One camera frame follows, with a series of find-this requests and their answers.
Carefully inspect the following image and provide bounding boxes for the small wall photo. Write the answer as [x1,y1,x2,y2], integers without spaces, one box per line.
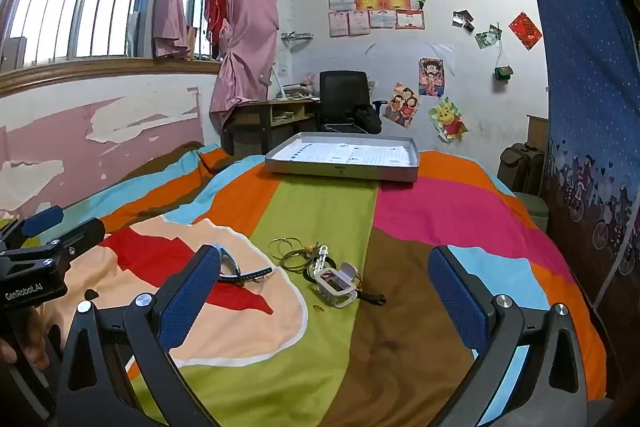
[452,9,476,32]

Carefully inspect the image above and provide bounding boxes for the thin metal hoop ring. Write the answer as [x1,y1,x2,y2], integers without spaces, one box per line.
[269,237,302,261]

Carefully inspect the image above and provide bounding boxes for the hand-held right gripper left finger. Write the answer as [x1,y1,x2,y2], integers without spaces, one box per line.
[57,244,223,427]

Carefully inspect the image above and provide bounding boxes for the small green hanging bag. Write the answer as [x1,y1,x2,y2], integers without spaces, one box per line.
[493,42,515,83]

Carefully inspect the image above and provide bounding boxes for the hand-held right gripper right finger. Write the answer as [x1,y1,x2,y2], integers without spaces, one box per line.
[427,244,588,427]

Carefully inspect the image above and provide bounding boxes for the brown suitcase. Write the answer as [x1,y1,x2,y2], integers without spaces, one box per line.
[498,144,546,196]

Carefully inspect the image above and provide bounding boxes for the red diamond wall poster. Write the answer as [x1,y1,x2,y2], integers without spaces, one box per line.
[508,11,544,52]

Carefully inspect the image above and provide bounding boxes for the wooden desk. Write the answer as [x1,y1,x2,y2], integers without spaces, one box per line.
[220,97,321,156]

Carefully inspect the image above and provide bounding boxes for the blue printed curtain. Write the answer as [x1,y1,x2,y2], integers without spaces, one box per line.
[526,0,640,310]

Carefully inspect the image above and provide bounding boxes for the white desk lamp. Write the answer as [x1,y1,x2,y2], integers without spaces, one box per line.
[269,61,287,101]

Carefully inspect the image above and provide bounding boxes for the person's left hand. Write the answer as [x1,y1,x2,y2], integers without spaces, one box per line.
[0,307,52,370]

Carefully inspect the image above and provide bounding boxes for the blue strap bracelet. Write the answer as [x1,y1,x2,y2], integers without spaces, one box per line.
[216,246,274,287]

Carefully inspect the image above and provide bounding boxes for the white bead chain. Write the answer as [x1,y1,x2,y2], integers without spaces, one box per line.
[311,244,332,279]

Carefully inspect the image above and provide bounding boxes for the group of wall certificates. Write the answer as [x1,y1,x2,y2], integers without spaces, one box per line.
[327,0,444,38]

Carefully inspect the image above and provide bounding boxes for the white printed paper sheet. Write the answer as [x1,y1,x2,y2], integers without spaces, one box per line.
[272,140,414,168]

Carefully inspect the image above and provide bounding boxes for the black bag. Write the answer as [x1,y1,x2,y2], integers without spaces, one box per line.
[352,104,384,134]

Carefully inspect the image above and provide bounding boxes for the colourful patchwork blanket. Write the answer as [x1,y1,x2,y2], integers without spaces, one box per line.
[0,142,608,427]

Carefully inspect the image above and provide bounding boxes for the black office chair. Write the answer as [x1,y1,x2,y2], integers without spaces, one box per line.
[318,70,384,136]

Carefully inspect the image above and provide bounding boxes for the green stool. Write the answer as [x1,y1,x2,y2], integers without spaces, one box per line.
[512,192,550,233]

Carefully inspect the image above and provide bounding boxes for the grey shallow tray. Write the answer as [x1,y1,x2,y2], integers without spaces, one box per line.
[264,132,420,184]

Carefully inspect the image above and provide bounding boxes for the green wall photo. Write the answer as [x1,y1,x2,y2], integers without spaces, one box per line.
[474,24,503,50]

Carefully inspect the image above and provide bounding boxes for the yellow bear poster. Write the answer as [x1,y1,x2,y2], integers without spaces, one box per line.
[427,97,469,143]

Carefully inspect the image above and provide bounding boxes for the cartoon fighter poster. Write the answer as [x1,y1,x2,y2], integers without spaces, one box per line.
[418,57,446,98]

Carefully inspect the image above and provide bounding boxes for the cartoon family poster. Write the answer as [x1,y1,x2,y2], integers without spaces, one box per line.
[382,82,421,128]

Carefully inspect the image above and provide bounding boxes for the wooden cabinet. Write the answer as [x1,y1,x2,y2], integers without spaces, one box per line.
[526,114,550,150]

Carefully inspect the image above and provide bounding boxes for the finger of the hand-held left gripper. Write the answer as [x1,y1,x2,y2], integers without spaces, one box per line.
[30,217,107,266]
[5,205,66,249]

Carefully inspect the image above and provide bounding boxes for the red hanging cloth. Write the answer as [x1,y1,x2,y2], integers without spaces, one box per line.
[203,0,226,46]

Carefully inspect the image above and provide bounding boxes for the olive cord with amber bead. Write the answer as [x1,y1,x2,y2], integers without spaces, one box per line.
[279,242,322,274]

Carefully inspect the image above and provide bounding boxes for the pile of books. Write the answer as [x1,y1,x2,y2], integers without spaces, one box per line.
[282,82,321,101]

